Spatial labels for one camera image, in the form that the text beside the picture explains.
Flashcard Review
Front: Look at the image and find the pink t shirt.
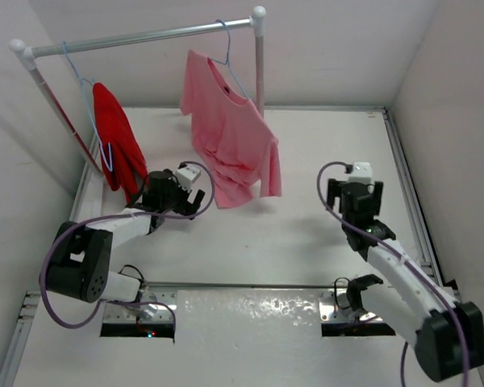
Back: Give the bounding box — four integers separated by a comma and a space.
180, 50, 282, 209

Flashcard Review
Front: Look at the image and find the light blue wire hanger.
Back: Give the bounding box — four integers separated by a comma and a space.
211, 19, 250, 99

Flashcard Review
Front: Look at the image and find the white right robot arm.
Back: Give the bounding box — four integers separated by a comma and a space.
318, 175, 484, 386

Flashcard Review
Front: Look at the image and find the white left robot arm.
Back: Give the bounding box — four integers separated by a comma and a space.
40, 164, 205, 303

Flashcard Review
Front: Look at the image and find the red t shirt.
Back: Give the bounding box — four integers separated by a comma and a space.
92, 82, 148, 202

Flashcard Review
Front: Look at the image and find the light blue hanger with shirt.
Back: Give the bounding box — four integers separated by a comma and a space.
60, 41, 114, 172

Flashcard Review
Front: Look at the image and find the white clothes rack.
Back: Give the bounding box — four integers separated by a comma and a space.
9, 6, 267, 177

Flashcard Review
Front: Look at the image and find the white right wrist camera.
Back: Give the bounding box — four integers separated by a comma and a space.
347, 161, 374, 185

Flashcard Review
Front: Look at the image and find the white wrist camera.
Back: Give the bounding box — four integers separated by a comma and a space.
347, 161, 374, 185
175, 163, 201, 191

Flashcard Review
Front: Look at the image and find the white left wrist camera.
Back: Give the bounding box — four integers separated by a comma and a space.
175, 163, 201, 191

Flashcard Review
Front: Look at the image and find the black left base cable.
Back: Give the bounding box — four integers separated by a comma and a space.
121, 264, 146, 293

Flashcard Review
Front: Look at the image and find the black base cable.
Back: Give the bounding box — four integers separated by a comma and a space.
332, 274, 384, 323
121, 264, 146, 293

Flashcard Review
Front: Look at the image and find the black right base cable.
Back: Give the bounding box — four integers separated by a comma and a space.
332, 274, 384, 323

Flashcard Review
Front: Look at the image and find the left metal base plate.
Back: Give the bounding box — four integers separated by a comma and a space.
104, 291, 177, 324

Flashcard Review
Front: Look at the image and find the metal base plate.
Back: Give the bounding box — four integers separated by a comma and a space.
104, 291, 177, 324
319, 289, 383, 324

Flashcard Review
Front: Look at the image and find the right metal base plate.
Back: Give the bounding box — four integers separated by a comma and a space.
319, 289, 383, 324

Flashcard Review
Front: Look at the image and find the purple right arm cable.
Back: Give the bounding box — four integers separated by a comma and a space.
316, 160, 469, 387

